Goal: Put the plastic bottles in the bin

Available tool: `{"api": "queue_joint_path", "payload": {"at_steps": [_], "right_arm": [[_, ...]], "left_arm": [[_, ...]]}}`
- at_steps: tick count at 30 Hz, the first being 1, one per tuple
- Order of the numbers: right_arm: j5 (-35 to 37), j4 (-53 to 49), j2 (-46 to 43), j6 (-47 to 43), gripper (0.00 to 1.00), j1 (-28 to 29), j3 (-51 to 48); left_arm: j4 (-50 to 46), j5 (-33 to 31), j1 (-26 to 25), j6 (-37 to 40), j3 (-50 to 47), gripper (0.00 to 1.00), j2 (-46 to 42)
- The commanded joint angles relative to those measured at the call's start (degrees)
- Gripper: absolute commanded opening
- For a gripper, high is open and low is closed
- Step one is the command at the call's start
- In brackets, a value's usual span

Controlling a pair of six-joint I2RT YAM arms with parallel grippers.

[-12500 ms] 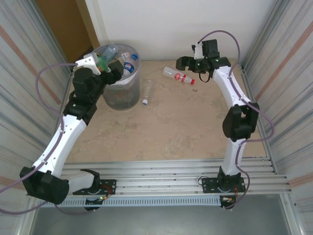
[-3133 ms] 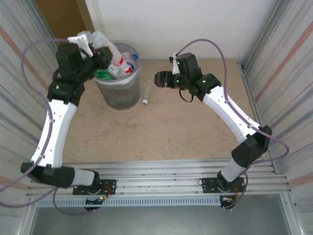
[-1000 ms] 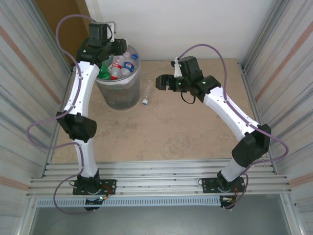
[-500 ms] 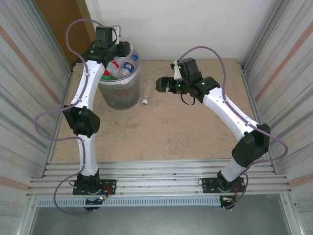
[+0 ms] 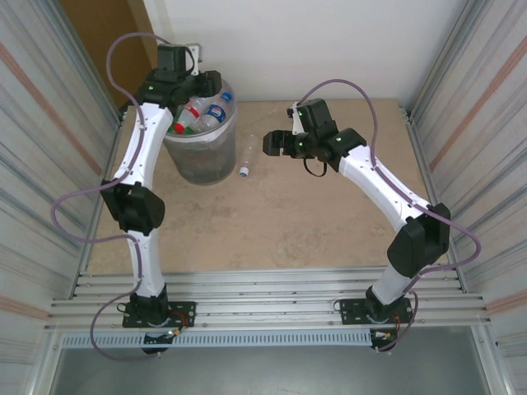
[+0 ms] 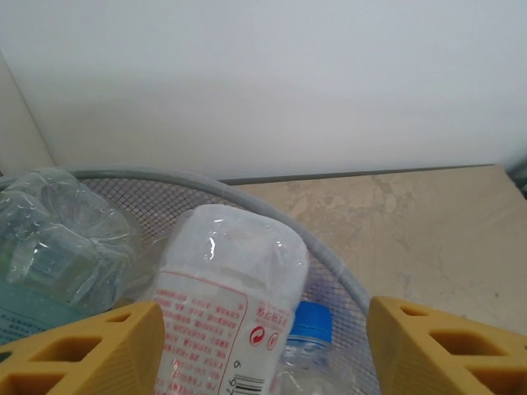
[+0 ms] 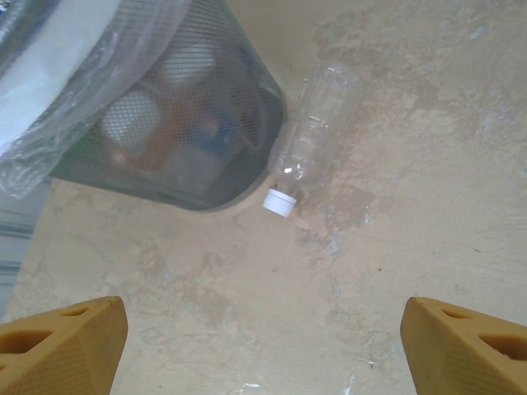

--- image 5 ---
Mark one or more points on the clear bottle blue Pepsi label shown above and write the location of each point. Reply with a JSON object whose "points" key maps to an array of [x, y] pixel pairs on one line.
{"points": [[214, 113]]}

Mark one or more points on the clear plastic bin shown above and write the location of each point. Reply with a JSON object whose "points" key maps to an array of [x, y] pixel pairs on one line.
{"points": [[206, 160]]}

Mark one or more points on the clear slim bottle white cap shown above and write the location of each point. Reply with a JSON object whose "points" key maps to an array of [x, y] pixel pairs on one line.
{"points": [[248, 152]]}

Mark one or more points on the brown wooden door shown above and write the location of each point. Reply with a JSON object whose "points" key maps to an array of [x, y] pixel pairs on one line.
{"points": [[94, 33]]}

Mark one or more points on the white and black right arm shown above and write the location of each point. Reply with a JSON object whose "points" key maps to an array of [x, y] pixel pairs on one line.
{"points": [[379, 181]]}

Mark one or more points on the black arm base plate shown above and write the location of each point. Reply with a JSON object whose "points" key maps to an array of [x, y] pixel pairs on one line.
{"points": [[185, 308], [350, 308]]}

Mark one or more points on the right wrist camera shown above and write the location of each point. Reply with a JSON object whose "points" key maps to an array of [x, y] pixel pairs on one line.
{"points": [[294, 121]]}

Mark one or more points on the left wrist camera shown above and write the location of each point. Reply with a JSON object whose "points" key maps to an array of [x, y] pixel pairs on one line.
{"points": [[195, 55]]}

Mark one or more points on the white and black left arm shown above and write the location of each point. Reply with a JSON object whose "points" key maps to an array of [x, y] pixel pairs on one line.
{"points": [[152, 136]]}

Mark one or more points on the aluminium rail frame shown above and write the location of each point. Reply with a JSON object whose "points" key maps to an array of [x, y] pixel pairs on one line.
{"points": [[267, 288]]}

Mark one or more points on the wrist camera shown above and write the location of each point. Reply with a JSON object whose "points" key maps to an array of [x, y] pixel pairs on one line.
{"points": [[294, 121], [195, 55]]}

